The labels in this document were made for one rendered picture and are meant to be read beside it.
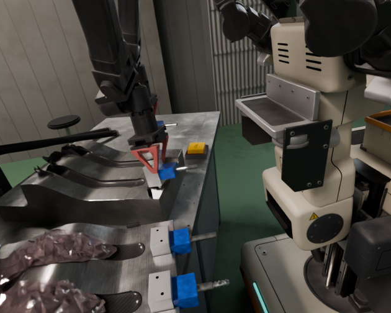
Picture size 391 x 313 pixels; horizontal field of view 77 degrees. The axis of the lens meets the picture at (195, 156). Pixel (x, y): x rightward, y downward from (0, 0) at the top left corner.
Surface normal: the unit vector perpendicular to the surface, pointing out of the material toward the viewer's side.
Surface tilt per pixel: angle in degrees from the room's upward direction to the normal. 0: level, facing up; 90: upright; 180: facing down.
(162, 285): 0
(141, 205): 90
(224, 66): 90
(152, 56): 90
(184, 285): 0
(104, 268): 24
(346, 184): 90
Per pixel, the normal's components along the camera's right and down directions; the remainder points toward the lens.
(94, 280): 0.35, -0.85
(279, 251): -0.12, -0.87
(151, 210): -0.16, 0.49
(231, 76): 0.17, 0.45
